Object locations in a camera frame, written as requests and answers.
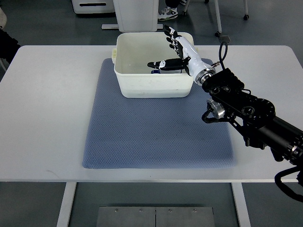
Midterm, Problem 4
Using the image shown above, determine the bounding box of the blue mug white inside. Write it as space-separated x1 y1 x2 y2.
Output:
151 69 182 74

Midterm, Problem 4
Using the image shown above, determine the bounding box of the grey floor outlet cover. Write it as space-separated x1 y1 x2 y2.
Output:
218 35 231 43

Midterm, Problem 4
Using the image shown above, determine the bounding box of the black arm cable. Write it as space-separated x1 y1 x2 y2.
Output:
212 41 229 70

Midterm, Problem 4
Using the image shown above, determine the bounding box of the white cabinet with slot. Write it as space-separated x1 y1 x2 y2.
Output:
71 0 115 14

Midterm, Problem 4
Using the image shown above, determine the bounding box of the white green sneaker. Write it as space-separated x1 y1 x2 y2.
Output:
158 7 178 21

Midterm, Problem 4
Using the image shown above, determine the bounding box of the white table leg left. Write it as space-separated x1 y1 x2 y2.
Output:
56 182 77 227

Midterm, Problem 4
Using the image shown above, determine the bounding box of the white pedestal column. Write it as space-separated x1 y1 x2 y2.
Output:
101 0 163 33

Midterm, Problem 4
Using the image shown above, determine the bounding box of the white table leg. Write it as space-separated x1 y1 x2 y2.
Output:
231 183 251 227
56 182 77 227

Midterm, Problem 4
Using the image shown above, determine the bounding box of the white plastic box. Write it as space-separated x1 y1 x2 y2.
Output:
112 32 193 98

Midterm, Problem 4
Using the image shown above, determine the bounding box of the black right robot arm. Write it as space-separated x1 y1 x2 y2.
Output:
195 68 303 202

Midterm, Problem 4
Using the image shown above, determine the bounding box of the white wheeled chair leg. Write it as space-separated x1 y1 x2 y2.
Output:
214 0 222 37

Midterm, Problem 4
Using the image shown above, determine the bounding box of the blue textured mat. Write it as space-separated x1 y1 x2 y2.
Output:
82 59 236 169

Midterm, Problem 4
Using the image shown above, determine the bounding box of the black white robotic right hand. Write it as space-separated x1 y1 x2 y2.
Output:
147 25 214 77

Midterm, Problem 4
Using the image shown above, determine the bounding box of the white table leg right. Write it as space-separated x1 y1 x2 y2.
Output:
231 183 251 227

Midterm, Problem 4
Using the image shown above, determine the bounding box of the black object at left edge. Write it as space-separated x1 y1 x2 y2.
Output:
0 29 21 64

